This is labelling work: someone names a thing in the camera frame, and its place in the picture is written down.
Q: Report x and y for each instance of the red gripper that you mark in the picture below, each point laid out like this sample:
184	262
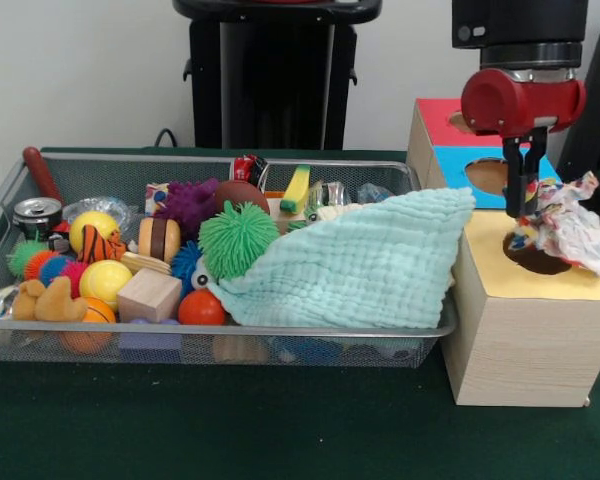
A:
525	105

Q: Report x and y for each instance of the colourful patterned cloth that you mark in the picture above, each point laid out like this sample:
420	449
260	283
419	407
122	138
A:
570	230

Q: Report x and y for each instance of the light blue waffle cloth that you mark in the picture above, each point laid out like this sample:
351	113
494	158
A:
355	270

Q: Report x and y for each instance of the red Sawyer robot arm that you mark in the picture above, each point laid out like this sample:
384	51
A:
520	25

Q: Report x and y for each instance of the wooden box with three holes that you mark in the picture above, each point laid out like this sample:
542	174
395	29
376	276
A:
530	350

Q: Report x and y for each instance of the shallow metal mesh bin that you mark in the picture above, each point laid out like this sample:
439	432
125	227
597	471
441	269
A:
205	350

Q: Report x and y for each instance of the yellow toy banana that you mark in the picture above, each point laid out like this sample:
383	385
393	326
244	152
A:
295	190

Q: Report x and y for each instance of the large green spiky ball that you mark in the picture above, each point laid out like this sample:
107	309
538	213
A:
235	240

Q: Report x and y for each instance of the purple rubber toy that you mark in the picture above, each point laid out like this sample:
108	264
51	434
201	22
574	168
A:
190	205

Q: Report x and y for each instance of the red orange rubber ball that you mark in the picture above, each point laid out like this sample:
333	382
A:
202	307

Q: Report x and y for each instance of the wooden toy burger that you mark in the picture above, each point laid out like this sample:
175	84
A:
160	240

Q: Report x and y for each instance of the wooden cube block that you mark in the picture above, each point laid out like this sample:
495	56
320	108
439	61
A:
147	295

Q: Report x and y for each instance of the yellow ball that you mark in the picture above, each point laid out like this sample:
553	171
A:
105	285

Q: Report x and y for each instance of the orange plush toy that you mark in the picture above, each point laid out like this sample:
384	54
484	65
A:
50	302

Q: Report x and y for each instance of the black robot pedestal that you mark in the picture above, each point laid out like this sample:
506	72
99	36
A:
280	75

